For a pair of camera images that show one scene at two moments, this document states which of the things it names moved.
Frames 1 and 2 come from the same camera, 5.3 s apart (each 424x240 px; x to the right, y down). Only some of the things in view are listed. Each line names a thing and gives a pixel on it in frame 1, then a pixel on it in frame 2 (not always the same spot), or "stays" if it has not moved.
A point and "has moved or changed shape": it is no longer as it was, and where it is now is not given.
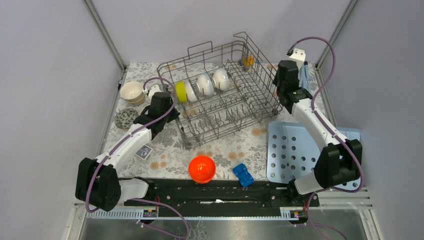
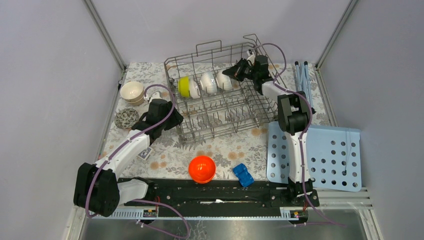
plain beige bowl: (138, 102) stays
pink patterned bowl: (124, 119) stays
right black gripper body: (276, 83) → (254, 75)
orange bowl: (202, 169) stays
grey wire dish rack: (213, 93) stays
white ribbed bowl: (204, 85) has moved or changed shape
